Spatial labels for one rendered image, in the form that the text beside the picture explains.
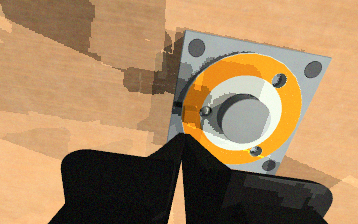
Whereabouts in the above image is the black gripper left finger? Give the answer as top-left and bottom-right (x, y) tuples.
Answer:
(61, 133), (185, 224)

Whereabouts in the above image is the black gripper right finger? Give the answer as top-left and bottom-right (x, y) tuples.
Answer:
(182, 133), (333, 224)

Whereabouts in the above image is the orange round plate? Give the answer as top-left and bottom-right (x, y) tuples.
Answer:
(181, 53), (302, 164)

